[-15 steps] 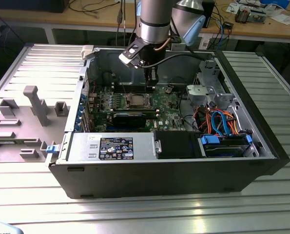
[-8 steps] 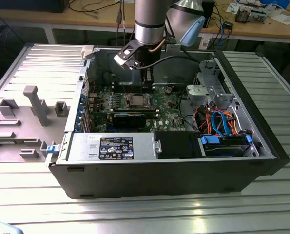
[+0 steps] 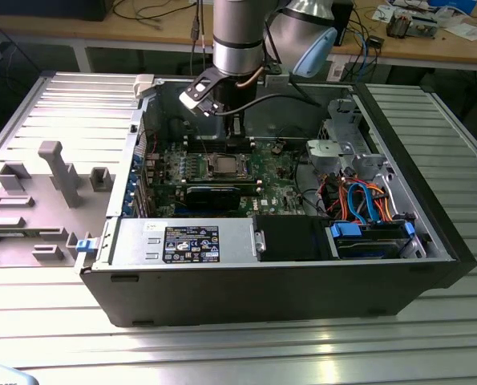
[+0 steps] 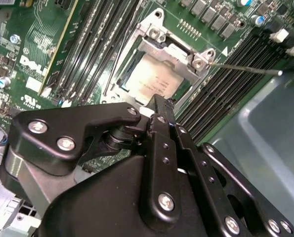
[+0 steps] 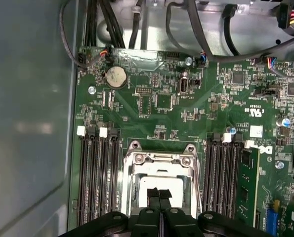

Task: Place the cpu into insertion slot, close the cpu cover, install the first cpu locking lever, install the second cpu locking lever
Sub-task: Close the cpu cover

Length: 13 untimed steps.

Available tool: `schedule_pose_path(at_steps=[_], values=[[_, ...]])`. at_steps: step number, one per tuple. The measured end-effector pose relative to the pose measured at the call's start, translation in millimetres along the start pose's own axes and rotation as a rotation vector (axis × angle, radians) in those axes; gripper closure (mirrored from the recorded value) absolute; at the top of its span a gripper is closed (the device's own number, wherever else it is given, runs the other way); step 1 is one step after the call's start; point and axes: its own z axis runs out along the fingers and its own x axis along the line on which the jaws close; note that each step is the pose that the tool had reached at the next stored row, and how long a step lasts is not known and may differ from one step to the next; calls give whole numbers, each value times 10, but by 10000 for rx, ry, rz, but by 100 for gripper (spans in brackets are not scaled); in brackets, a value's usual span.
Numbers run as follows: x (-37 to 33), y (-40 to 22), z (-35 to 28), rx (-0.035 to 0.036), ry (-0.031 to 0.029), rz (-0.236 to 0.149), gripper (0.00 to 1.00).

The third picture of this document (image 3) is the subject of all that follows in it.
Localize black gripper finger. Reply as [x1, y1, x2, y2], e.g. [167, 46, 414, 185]
[226, 113, 248, 142]

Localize thin wire locking lever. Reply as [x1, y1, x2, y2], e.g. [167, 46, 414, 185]
[196, 124, 214, 160]
[245, 140, 272, 178]

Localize silver CPU green edge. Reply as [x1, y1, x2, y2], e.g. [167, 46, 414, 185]
[216, 157, 241, 175]

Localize CPU socket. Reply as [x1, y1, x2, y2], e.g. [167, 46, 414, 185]
[204, 153, 250, 180]

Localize green motherboard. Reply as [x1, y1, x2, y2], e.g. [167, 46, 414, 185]
[140, 136, 308, 220]

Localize black graphics card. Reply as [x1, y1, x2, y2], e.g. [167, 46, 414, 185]
[184, 183, 242, 213]

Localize silver metal drive cage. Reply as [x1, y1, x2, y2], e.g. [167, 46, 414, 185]
[305, 97, 388, 180]

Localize white labelled box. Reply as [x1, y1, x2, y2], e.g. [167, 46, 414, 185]
[326, 55, 347, 82]

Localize wooden desk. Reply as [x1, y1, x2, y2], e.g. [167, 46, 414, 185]
[0, 0, 477, 73]

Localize black upright box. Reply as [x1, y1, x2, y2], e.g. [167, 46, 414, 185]
[333, 0, 355, 46]

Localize grey power supply black label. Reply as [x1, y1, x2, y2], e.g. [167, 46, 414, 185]
[111, 218, 260, 269]

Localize copper wound transformer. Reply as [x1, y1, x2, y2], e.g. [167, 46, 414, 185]
[385, 10, 412, 40]

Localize hard disk in blue carrier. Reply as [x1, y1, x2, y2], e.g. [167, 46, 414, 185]
[325, 219, 418, 261]

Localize blue case latch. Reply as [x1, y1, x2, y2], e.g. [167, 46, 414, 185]
[75, 237, 98, 255]

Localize grey electronic device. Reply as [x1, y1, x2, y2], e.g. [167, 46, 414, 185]
[409, 14, 440, 40]

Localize black flat box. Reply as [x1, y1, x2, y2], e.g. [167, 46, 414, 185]
[0, 0, 115, 22]

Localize grey plastic parts rack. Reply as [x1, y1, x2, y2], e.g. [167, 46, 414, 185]
[0, 140, 117, 269]

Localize blue cardboard box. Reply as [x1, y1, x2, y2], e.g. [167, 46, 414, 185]
[426, 0, 477, 14]

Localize white papers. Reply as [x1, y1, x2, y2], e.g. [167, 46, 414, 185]
[442, 22, 477, 42]

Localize white keyboard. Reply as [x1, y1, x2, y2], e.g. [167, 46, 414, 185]
[0, 362, 38, 385]

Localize black camera cable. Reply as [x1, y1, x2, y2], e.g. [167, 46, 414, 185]
[213, 93, 322, 117]

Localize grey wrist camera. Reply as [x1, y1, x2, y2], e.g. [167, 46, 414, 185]
[264, 71, 290, 87]

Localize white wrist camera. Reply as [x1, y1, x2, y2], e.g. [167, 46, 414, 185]
[178, 67, 225, 118]

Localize thick black cable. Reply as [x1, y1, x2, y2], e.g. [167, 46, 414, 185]
[293, 148, 328, 220]

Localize blue flat wire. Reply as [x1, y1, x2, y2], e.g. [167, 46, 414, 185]
[346, 180, 380, 224]

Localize orange wire bundle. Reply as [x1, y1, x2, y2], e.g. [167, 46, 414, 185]
[321, 176, 396, 225]

